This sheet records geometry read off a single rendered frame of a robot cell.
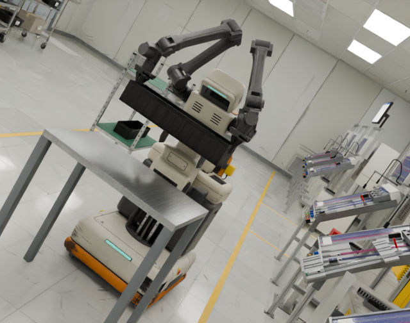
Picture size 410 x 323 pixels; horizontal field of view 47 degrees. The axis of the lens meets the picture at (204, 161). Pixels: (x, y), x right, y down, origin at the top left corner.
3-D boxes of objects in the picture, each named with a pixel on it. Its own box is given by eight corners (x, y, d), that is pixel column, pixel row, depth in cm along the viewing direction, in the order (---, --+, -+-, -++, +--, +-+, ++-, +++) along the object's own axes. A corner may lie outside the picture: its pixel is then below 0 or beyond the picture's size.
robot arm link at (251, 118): (264, 99, 217) (246, 96, 217) (266, 100, 206) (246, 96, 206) (258, 125, 219) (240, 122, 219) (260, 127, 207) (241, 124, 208)
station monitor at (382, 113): (375, 124, 724) (391, 101, 716) (369, 124, 781) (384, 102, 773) (383, 129, 722) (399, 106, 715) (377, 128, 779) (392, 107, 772)
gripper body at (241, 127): (246, 141, 214) (255, 127, 213) (228, 129, 216) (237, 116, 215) (249, 142, 220) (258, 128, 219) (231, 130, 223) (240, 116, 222)
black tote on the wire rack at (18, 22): (6, 24, 731) (9, 15, 729) (-10, 13, 735) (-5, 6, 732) (20, 28, 770) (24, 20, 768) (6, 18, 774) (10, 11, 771)
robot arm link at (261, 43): (270, 49, 248) (251, 45, 249) (273, 40, 235) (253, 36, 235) (254, 132, 246) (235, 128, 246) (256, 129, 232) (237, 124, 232)
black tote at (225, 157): (224, 165, 229) (237, 146, 227) (215, 166, 212) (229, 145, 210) (133, 103, 242) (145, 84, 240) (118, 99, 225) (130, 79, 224)
